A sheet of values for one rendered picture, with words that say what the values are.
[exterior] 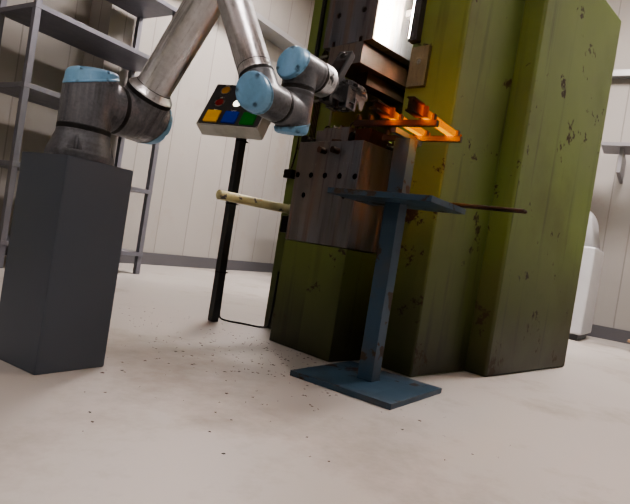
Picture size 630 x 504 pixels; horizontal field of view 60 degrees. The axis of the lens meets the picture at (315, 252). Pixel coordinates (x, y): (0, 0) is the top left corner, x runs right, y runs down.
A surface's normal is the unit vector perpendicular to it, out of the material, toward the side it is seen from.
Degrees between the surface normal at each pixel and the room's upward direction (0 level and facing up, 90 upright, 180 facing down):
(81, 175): 90
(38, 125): 90
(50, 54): 90
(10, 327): 90
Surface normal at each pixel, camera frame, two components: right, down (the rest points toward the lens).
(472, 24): 0.70, 0.12
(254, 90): -0.50, 0.00
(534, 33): -0.70, -0.10
